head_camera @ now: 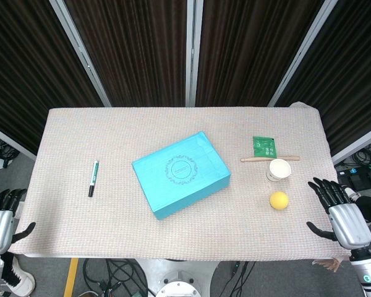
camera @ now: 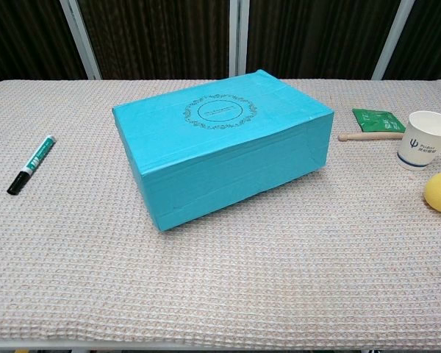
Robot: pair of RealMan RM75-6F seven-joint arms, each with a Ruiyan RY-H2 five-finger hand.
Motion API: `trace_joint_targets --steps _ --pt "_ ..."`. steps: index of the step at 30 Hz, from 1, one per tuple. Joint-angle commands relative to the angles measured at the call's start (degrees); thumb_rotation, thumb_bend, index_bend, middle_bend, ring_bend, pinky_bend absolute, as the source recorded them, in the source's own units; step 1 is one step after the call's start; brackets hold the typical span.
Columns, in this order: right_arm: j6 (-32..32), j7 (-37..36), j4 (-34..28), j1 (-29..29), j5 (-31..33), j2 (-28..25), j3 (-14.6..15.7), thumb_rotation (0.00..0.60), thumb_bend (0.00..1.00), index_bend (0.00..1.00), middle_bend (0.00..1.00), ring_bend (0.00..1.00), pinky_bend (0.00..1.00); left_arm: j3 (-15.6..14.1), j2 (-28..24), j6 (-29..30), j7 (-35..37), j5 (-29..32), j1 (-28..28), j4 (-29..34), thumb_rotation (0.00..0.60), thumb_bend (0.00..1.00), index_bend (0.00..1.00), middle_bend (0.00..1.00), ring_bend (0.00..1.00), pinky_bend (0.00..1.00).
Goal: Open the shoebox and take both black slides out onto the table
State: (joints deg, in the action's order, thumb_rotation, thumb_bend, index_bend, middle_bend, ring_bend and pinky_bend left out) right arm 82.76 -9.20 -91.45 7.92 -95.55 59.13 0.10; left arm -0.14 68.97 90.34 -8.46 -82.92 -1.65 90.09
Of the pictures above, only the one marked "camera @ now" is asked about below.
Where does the light blue shoe box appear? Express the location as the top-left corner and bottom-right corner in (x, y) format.
(112, 68), (334, 233)

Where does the beige woven tablecloth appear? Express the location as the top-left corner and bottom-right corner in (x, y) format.
(0, 78), (441, 341)

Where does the wooden stick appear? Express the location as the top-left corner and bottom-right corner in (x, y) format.
(337, 132), (405, 143)

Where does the dark ribbed partition panel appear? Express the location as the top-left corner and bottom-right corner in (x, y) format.
(0, 0), (102, 91)
(229, 0), (415, 80)
(60, 0), (243, 80)
(373, 0), (441, 82)

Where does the green sachet packet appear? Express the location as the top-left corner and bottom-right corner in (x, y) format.
(351, 107), (407, 134)

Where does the green whiteboard marker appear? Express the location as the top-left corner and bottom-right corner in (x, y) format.
(6, 135), (57, 196)

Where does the white paper cup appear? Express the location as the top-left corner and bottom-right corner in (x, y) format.
(395, 110), (441, 171)

